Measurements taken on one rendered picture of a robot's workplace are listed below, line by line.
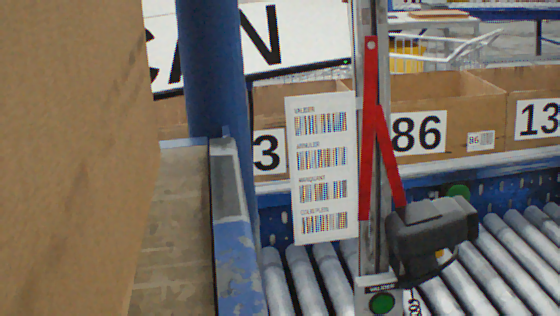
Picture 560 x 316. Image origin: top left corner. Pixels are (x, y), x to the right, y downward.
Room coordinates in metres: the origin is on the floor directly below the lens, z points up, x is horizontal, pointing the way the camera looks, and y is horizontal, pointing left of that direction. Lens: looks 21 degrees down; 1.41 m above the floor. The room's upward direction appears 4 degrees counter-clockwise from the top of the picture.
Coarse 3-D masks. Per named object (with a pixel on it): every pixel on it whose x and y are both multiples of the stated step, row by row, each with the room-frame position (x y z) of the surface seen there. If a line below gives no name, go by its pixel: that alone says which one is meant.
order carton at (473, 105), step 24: (432, 72) 1.59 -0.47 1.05; (456, 72) 1.59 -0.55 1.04; (408, 96) 1.58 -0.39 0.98; (432, 96) 1.59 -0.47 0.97; (456, 96) 1.30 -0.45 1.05; (480, 96) 1.30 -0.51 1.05; (504, 96) 1.31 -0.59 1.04; (456, 120) 1.29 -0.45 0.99; (480, 120) 1.30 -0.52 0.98; (504, 120) 1.31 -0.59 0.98; (456, 144) 1.29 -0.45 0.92
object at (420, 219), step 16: (400, 208) 0.65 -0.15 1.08; (416, 208) 0.64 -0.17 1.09; (432, 208) 0.63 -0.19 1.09; (448, 208) 0.63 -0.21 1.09; (464, 208) 0.63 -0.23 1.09; (384, 224) 0.65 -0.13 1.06; (400, 224) 0.62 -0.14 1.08; (416, 224) 0.61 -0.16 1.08; (432, 224) 0.61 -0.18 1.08; (448, 224) 0.60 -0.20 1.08; (464, 224) 0.61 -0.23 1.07; (400, 240) 0.60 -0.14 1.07; (416, 240) 0.60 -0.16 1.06; (432, 240) 0.60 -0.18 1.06; (448, 240) 0.60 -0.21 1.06; (464, 240) 0.61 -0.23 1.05; (400, 256) 0.60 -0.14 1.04; (416, 256) 0.60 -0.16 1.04; (432, 256) 0.62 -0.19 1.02; (416, 272) 0.61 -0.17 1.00; (432, 272) 0.62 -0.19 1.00
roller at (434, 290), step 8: (432, 280) 0.96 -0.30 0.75; (440, 280) 0.97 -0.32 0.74; (424, 288) 0.96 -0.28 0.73; (432, 288) 0.94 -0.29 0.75; (440, 288) 0.93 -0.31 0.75; (424, 296) 0.95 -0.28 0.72; (432, 296) 0.92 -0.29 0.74; (440, 296) 0.90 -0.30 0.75; (448, 296) 0.90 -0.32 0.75; (432, 304) 0.90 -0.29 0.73; (440, 304) 0.88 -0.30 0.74; (448, 304) 0.87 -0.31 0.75; (456, 304) 0.87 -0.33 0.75; (440, 312) 0.86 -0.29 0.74; (448, 312) 0.85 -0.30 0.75; (456, 312) 0.84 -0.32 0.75
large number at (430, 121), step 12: (396, 120) 1.28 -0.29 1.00; (408, 120) 1.28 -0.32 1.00; (420, 120) 1.28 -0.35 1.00; (432, 120) 1.28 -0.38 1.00; (444, 120) 1.29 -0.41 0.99; (396, 132) 1.28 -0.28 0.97; (408, 132) 1.28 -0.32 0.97; (420, 132) 1.28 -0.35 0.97; (432, 132) 1.29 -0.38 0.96; (444, 132) 1.29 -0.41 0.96; (396, 144) 1.28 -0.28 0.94; (408, 144) 1.28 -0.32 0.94; (420, 144) 1.28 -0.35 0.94; (432, 144) 1.29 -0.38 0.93; (444, 144) 1.29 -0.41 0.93
